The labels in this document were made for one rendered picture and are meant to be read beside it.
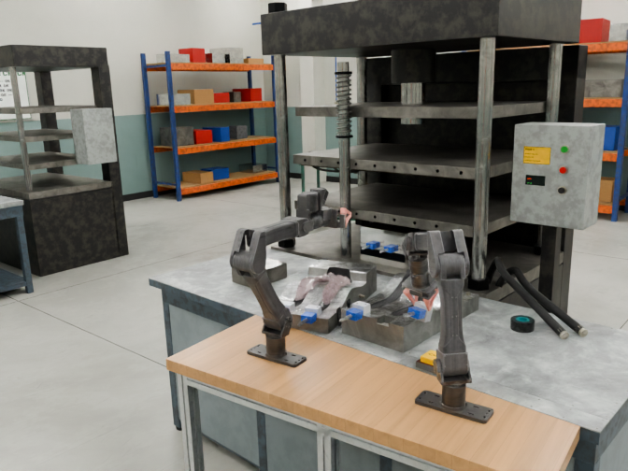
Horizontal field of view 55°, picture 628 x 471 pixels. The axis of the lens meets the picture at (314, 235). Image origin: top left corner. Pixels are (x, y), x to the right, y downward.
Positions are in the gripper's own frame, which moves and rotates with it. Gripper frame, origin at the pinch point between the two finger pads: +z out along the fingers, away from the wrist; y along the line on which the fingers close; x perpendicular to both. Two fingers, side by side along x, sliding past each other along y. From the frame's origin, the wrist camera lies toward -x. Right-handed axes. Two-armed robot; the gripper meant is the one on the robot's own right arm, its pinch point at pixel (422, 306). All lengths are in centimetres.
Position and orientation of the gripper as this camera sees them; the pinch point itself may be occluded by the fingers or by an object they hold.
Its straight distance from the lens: 199.3
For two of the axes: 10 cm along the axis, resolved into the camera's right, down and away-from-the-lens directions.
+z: 1.7, 8.4, 5.2
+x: -6.4, 5.0, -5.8
